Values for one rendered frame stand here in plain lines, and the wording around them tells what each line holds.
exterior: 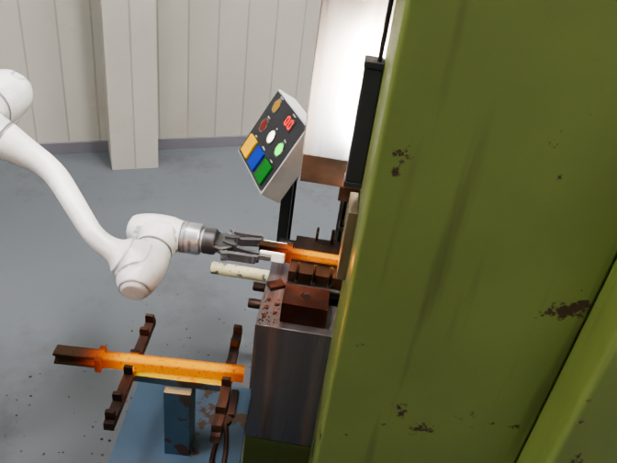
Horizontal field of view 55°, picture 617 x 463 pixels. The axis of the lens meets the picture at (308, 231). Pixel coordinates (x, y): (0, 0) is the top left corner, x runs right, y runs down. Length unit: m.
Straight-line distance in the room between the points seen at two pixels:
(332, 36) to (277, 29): 3.08
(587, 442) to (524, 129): 0.62
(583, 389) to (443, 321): 0.27
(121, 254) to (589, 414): 1.11
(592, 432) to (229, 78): 3.58
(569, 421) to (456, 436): 0.27
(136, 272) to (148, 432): 0.39
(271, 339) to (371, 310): 0.49
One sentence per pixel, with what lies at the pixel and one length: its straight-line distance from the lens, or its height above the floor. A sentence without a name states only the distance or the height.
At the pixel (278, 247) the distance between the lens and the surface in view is 1.66.
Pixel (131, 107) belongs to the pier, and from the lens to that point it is 4.02.
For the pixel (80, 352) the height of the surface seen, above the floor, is 1.00.
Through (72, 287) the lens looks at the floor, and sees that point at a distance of 3.19.
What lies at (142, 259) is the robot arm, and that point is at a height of 1.03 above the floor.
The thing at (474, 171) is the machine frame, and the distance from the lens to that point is 1.00.
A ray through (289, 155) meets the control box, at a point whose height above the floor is 1.10.
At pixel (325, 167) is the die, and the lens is 1.45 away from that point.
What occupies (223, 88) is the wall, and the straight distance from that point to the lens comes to 4.39.
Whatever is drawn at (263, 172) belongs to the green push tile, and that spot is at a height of 1.01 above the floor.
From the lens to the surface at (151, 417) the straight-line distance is 1.62.
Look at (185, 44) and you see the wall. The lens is 4.24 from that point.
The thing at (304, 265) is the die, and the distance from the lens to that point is 1.66.
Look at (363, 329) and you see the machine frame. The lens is 1.19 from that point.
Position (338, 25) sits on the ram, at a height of 1.66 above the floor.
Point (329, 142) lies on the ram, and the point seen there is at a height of 1.40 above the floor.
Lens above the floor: 1.96
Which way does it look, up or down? 33 degrees down
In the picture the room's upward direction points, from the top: 8 degrees clockwise
